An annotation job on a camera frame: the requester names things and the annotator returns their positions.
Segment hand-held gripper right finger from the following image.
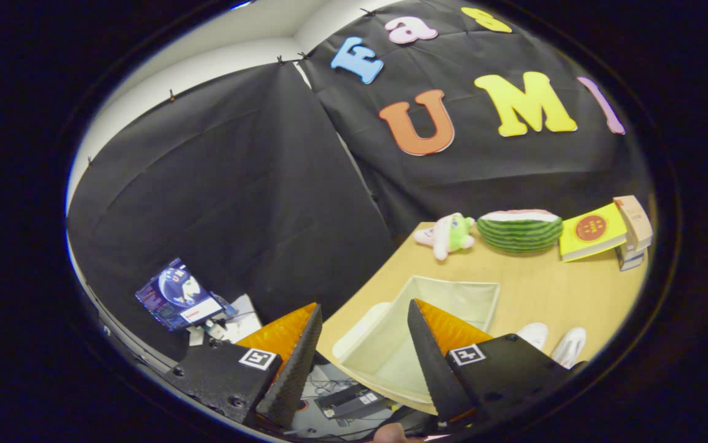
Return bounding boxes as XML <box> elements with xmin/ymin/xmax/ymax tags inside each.
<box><xmin>407</xmin><ymin>299</ymin><xmax>587</xmax><ymax>425</ymax></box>

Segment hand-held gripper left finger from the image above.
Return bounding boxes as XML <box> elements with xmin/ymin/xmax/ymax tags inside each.
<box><xmin>163</xmin><ymin>302</ymin><xmax>324</xmax><ymax>430</ymax></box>

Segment beige fabric storage box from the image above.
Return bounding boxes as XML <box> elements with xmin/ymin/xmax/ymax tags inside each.
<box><xmin>332</xmin><ymin>275</ymin><xmax>501</xmax><ymax>415</ymax></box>

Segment white shoe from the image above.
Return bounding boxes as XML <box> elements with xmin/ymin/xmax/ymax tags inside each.
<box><xmin>551</xmin><ymin>327</ymin><xmax>587</xmax><ymax>369</ymax></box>
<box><xmin>517</xmin><ymin>322</ymin><xmax>549</xmax><ymax>351</ymax></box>

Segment black device box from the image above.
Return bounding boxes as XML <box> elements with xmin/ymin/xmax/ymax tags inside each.
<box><xmin>314</xmin><ymin>385</ymin><xmax>391</xmax><ymax>420</ymax></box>

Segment white paper sheets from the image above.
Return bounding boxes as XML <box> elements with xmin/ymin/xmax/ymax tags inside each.
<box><xmin>225</xmin><ymin>294</ymin><xmax>263</xmax><ymax>343</ymax></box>

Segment pink green plush toy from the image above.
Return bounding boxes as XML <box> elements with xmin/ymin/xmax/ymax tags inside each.
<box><xmin>414</xmin><ymin>213</ymin><xmax>476</xmax><ymax>261</ymax></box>

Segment lit computer screen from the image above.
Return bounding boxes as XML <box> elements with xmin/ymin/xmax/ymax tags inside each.
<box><xmin>135</xmin><ymin>258</ymin><xmax>225</xmax><ymax>332</ymax></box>

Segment watermelon slice plush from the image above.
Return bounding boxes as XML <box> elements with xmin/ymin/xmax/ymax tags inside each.
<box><xmin>475</xmin><ymin>209</ymin><xmax>564</xmax><ymax>254</ymax></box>

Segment yellow book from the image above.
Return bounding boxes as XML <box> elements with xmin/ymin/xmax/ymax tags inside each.
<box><xmin>559</xmin><ymin>202</ymin><xmax>629</xmax><ymax>263</ymax></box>

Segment beige book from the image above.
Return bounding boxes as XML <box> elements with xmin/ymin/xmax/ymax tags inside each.
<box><xmin>613</xmin><ymin>195</ymin><xmax>654</xmax><ymax>252</ymax></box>

